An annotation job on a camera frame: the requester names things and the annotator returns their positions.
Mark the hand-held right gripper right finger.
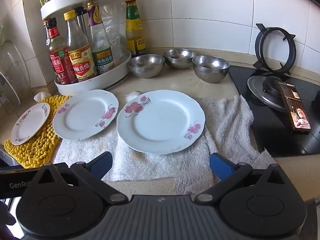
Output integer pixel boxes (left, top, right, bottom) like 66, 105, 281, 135
193, 152, 291, 204

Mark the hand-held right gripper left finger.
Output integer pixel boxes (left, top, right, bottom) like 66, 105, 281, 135
31, 151, 129, 204

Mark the stainless steel bowl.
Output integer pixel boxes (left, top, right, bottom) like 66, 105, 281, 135
163, 48, 197, 70
127, 54, 165, 79
192, 55, 230, 83

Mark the yellow chenille mat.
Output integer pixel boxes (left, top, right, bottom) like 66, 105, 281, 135
4, 95, 72, 169

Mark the medium white floral plate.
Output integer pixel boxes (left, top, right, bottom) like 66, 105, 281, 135
52, 89, 119, 140

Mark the white terry towel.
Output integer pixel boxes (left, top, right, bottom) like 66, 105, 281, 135
51, 91, 277, 188

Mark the small white floral plate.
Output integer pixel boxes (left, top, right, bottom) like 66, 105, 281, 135
10, 102, 51, 145

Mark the black glass gas stove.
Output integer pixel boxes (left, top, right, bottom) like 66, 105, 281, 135
229, 65, 320, 158

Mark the large white floral plate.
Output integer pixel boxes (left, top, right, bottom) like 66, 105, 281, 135
116, 89, 206, 155

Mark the white two-tier condiment rack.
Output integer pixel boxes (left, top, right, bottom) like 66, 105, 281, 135
40, 0, 132, 96

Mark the smartphone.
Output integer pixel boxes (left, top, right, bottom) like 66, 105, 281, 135
277, 80, 312, 133

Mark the yellow cap vinegar bottle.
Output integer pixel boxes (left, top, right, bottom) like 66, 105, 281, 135
63, 10, 98, 82

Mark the red label sauce bottle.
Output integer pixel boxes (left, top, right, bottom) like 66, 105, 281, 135
43, 17, 78, 85

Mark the clear glass lid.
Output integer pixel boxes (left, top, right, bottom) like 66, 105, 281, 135
0, 39, 32, 105

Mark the purple and green label bottle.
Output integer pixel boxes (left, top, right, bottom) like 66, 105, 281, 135
86, 0, 115, 75

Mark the clear plastic bag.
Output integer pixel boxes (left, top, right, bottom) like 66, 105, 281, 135
101, 15, 129, 63

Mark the green and yellow label bottle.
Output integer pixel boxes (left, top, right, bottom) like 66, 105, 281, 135
125, 0, 147, 57

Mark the black stove pan support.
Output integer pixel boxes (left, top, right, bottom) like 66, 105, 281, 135
254, 23, 297, 75

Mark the black cap glass bottle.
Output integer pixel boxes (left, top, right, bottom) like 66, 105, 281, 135
74, 6, 89, 43

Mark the silver burner ring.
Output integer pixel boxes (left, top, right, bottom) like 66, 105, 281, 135
247, 75, 288, 112

